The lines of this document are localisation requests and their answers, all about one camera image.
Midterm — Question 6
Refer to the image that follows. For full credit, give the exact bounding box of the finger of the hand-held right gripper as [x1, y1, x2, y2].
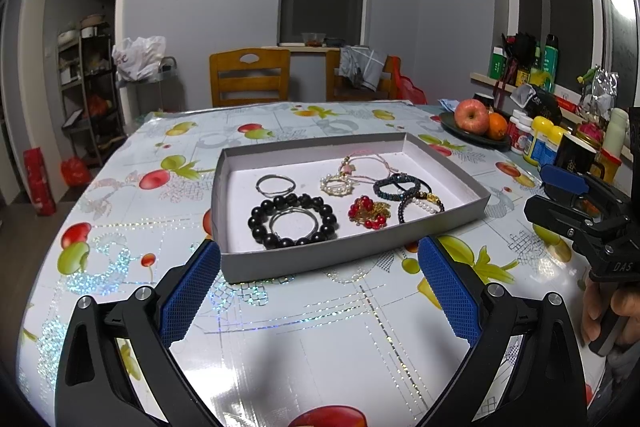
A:
[542, 165, 633, 221]
[524, 195, 597, 241]

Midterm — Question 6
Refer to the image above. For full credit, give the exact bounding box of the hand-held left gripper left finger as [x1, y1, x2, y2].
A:
[54, 239, 223, 427]

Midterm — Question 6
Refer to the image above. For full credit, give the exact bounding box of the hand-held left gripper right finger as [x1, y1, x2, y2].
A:
[416, 235, 588, 427]

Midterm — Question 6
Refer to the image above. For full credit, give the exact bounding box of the grey cardboard box tray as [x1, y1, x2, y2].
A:
[210, 132, 491, 283]

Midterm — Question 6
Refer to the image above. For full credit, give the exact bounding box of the dark bead gold charm bracelet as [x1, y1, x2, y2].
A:
[398, 189, 446, 224]

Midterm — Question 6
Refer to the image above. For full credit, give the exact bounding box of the silver bangle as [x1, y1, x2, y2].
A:
[269, 208, 319, 244]
[255, 174, 296, 198]

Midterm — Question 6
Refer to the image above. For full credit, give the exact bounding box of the red bead gold chain bracelet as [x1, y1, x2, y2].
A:
[348, 196, 392, 231]

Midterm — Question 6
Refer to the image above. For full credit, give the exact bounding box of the blue black bead bracelet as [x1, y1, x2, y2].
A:
[372, 177, 417, 202]

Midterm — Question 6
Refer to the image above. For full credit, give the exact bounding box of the white pearl bracelet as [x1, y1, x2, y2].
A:
[319, 173, 359, 197]

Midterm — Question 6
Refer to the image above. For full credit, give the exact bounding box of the pink cord bracelet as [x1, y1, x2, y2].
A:
[339, 150, 402, 182]

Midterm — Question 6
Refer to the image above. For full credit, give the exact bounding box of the person's right hand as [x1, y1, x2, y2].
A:
[579, 281, 640, 344]

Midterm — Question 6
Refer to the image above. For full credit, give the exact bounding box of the black mug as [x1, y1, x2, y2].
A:
[554, 134, 599, 176]

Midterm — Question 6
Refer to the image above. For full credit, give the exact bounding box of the yellow bottle blue label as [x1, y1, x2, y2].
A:
[523, 116, 566, 166]

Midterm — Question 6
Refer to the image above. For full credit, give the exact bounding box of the red lid jar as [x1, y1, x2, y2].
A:
[597, 149, 623, 183]

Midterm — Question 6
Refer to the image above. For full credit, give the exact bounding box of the pink content glass jar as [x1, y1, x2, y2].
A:
[574, 122, 604, 150]

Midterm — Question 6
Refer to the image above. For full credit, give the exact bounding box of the white bottle red label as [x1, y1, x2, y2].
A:
[507, 110, 534, 153]

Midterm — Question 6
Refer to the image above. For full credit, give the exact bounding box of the tall white bottle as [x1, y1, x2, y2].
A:
[603, 108, 630, 153]

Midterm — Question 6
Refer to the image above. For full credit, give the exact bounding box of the black pouch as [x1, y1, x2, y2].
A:
[514, 86, 561, 126]

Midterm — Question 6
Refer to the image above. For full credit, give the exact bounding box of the orange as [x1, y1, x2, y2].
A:
[486, 112, 509, 142]

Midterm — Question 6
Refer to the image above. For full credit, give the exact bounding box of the silver foil packet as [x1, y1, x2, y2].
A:
[579, 66, 621, 118]

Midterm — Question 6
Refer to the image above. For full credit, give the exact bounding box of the red apple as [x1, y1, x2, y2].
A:
[453, 99, 491, 136]

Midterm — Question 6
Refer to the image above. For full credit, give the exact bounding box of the fruit print tablecloth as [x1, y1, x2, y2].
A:
[20, 99, 640, 427]

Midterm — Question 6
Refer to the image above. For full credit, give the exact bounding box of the green bottle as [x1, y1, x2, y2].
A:
[542, 34, 560, 78]

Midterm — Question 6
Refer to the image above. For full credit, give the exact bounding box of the dark fruit plate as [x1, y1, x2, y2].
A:
[438, 110, 512, 152]

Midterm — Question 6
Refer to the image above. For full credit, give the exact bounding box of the green carton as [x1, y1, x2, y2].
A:
[488, 46, 506, 80]

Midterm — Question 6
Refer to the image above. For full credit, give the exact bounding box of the red floor bag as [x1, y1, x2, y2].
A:
[60, 157, 94, 188]

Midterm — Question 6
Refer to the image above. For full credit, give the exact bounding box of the red plastic bag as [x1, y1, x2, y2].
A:
[392, 56, 429, 106]

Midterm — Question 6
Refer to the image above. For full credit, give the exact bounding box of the red box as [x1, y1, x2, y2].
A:
[23, 147, 57, 216]

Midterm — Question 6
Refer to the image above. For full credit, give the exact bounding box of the wooden chair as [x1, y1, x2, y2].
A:
[325, 49, 397, 102]
[208, 48, 292, 108]

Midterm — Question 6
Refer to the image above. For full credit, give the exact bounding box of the dark storage shelf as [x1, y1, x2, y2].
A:
[55, 22, 126, 168]

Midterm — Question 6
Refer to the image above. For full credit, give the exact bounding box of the grey checked cloth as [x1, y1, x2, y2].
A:
[339, 46, 389, 90]

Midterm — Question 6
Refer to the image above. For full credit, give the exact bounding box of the white plastic bag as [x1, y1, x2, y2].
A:
[112, 35, 166, 83]

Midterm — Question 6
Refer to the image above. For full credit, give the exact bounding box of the large black bead bracelet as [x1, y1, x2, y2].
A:
[247, 192, 339, 251]

